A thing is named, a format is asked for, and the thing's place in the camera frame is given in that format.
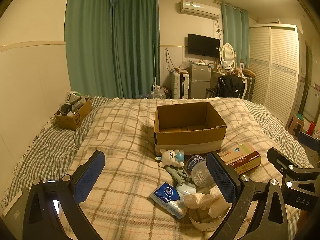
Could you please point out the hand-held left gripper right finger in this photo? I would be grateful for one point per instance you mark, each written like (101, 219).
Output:
(221, 180)

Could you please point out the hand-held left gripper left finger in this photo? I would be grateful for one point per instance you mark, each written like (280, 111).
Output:
(88, 177)

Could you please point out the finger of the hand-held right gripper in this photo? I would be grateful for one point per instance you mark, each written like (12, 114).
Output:
(280, 158)
(308, 141)

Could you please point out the clear plastic bottle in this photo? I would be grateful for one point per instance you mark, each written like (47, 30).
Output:
(198, 171)

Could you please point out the orange and white medicine box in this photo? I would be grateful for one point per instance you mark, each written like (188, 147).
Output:
(242, 158)

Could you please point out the light blue plastic clip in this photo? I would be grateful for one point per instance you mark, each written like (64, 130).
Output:
(178, 173)

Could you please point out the white bowl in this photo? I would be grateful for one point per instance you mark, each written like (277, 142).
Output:
(200, 223)

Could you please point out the large cardboard box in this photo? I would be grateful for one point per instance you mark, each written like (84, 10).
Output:
(190, 137)

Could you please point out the white bear toy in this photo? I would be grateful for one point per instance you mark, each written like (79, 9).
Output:
(171, 157)

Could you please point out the blue tissue pack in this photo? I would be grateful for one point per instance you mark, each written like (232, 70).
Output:
(166, 196)

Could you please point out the red fire extinguisher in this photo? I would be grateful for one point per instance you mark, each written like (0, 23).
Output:
(310, 128)

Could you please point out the plastic stool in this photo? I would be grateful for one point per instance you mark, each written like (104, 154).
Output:
(296, 123)

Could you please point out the beige plaid blanket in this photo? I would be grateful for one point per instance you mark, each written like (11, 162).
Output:
(125, 142)

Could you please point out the green checkered bed sheet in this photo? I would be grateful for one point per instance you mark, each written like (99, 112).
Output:
(50, 145)

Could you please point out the small cardboard box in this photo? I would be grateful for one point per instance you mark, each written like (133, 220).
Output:
(72, 120)

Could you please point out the black round gadget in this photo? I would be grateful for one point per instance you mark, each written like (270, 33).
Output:
(65, 108)

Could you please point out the white louvred wardrobe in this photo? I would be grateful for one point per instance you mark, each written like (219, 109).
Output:
(275, 75)

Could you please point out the dark suitcase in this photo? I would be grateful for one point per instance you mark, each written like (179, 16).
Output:
(249, 88)

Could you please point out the green and white carton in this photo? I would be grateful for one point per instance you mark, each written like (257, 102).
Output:
(73, 97)

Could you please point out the black jacket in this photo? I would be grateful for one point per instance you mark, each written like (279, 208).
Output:
(230, 86)

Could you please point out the grey mini fridge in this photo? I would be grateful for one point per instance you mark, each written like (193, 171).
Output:
(200, 80)

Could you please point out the white ribbed suitcase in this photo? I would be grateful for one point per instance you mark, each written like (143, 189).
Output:
(178, 85)

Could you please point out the clear water jug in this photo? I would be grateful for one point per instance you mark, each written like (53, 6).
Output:
(157, 93)

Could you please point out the white oval vanity mirror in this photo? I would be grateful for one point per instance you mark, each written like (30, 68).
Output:
(228, 53)

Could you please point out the white mop pole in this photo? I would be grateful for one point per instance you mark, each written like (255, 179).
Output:
(155, 65)

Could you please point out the light green curtain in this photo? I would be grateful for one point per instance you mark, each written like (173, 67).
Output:
(235, 32)

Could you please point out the wide green curtain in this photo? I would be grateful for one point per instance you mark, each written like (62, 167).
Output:
(87, 42)

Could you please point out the dark green curtain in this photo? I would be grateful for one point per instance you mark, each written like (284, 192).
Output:
(136, 47)

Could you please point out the white air conditioner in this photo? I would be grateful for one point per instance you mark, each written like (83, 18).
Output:
(198, 8)

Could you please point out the black wall television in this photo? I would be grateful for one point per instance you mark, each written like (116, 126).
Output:
(203, 45)

